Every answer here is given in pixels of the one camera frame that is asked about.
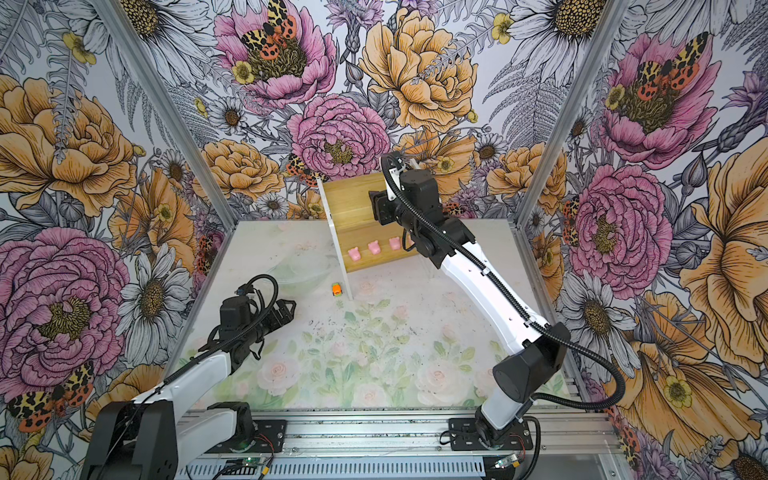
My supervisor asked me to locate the aluminium mounting rail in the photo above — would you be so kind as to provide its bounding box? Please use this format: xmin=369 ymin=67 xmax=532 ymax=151
xmin=173 ymin=410 xmax=622 ymax=460

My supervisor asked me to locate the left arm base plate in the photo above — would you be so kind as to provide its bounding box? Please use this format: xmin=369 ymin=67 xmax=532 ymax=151
xmin=206 ymin=419 xmax=288 ymax=454

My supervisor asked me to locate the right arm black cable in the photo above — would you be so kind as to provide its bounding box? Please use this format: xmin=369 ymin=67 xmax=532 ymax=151
xmin=380 ymin=151 xmax=626 ymax=412

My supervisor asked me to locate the green circuit board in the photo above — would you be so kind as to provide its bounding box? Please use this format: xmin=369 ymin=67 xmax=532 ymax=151
xmin=494 ymin=453 xmax=520 ymax=469
xmin=227 ymin=457 xmax=274 ymax=476

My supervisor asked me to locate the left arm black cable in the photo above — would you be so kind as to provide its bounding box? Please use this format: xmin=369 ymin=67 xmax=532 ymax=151
xmin=161 ymin=274 xmax=280 ymax=388

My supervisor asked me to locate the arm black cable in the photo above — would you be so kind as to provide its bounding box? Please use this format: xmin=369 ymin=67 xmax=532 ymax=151
xmin=161 ymin=274 xmax=280 ymax=388
xmin=380 ymin=151 xmax=626 ymax=412

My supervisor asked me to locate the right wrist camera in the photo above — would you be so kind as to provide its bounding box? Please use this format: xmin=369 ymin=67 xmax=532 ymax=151
xmin=381 ymin=155 xmax=421 ymax=203

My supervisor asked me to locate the green circuit board right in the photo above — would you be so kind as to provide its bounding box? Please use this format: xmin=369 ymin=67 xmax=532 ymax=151
xmin=494 ymin=453 xmax=520 ymax=469

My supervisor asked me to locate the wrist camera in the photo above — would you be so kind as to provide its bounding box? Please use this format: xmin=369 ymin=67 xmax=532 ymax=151
xmin=235 ymin=284 xmax=254 ymax=296
xmin=381 ymin=155 xmax=421 ymax=203

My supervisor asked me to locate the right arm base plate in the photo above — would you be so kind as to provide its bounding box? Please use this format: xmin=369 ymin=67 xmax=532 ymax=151
xmin=439 ymin=417 xmax=534 ymax=452

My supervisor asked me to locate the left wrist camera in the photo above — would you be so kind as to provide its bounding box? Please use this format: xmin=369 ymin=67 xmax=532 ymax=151
xmin=235 ymin=284 xmax=254 ymax=296

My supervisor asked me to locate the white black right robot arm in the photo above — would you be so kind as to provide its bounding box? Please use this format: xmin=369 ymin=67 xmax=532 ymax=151
xmin=369 ymin=168 xmax=570 ymax=448

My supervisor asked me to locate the bamboo two-tier shelf white frame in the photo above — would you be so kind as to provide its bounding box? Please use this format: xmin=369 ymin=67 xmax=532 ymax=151
xmin=316 ymin=170 xmax=443 ymax=299

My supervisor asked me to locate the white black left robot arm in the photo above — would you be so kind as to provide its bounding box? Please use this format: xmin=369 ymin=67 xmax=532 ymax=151
xmin=80 ymin=295 xmax=296 ymax=479

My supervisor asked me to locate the green circuit board left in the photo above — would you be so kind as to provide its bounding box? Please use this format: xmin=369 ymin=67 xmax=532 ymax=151
xmin=227 ymin=457 xmax=274 ymax=476

